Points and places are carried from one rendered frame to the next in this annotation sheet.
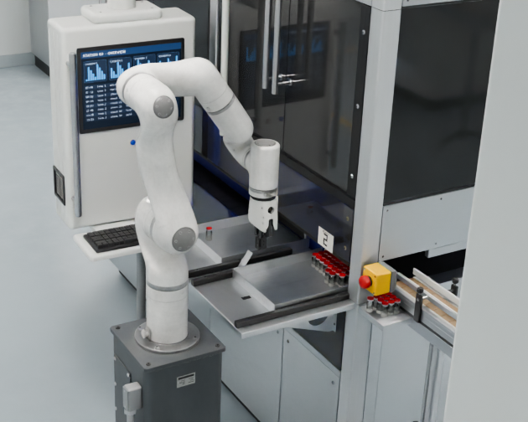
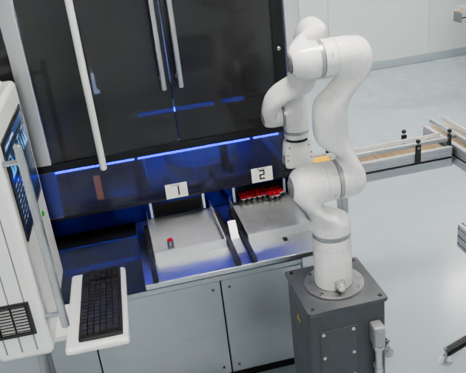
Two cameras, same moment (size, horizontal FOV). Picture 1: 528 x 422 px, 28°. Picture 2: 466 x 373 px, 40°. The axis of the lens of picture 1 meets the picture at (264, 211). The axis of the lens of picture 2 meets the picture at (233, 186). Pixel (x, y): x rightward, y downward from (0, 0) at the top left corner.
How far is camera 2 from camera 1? 3.03 m
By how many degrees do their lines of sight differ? 61
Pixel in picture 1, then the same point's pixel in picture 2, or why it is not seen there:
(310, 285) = (276, 211)
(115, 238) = (107, 315)
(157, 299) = (348, 246)
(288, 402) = (241, 331)
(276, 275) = (254, 223)
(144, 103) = (367, 51)
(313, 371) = (268, 283)
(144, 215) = (325, 182)
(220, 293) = (274, 249)
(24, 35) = not seen: outside the picture
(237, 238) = (177, 236)
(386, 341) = not seen: hidden behind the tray
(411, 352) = not seen: hidden behind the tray
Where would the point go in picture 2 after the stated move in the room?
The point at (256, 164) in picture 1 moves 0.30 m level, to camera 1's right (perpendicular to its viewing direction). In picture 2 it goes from (303, 109) to (322, 83)
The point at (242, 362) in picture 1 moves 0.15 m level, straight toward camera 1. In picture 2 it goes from (166, 354) to (197, 358)
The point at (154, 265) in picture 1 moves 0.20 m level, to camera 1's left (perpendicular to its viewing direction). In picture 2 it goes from (339, 219) to (326, 254)
